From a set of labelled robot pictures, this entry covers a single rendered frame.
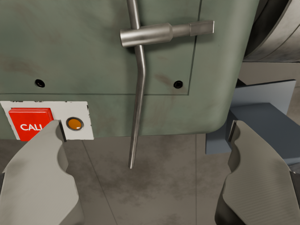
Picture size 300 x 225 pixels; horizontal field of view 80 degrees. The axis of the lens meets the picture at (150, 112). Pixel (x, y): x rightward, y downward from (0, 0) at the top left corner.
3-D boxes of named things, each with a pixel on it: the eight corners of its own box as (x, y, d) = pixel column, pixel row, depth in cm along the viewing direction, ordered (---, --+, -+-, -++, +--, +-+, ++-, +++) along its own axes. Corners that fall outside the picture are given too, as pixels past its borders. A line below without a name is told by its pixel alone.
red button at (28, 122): (27, 134, 32) (20, 142, 31) (14, 105, 29) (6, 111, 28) (60, 134, 33) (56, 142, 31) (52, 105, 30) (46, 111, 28)
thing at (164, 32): (210, 15, 23) (119, 28, 23) (215, 17, 21) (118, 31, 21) (209, 34, 24) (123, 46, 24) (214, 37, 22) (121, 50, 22)
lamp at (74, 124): (71, 127, 31) (69, 130, 31) (68, 116, 30) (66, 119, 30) (83, 127, 31) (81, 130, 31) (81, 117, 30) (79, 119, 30)
